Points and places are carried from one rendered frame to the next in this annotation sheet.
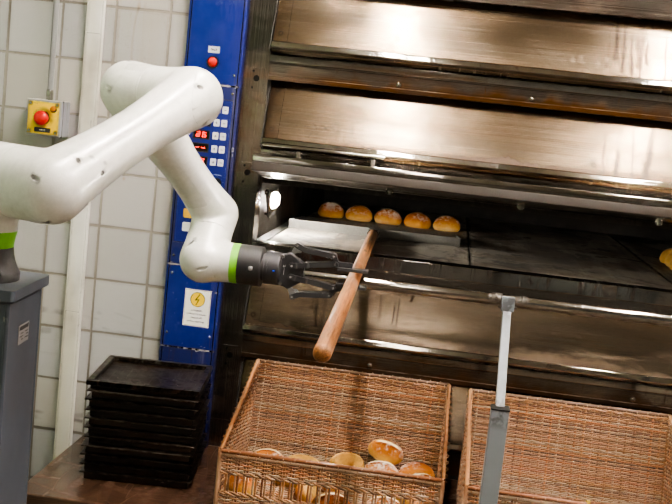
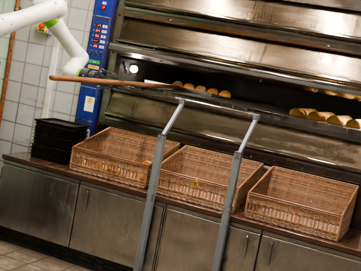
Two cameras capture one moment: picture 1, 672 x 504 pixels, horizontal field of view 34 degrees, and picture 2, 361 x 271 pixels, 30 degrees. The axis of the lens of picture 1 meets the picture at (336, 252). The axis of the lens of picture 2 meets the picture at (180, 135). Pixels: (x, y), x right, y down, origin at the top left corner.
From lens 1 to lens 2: 212 cm
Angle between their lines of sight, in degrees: 16
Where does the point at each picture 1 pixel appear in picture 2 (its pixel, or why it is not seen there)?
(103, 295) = (58, 97)
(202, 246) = (68, 66)
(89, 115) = not seen: hidden behind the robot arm
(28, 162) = not seen: outside the picture
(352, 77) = (154, 16)
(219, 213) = (78, 56)
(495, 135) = (205, 42)
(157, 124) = (36, 13)
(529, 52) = (219, 9)
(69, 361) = not seen: hidden behind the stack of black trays
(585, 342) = (233, 130)
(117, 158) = (17, 21)
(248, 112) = (115, 28)
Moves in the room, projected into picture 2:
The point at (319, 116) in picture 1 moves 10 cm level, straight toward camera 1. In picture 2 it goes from (141, 31) to (136, 30)
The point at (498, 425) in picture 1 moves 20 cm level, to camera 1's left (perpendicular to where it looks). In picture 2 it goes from (159, 140) to (128, 133)
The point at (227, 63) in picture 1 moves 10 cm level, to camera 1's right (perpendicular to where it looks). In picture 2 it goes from (108, 8) to (121, 11)
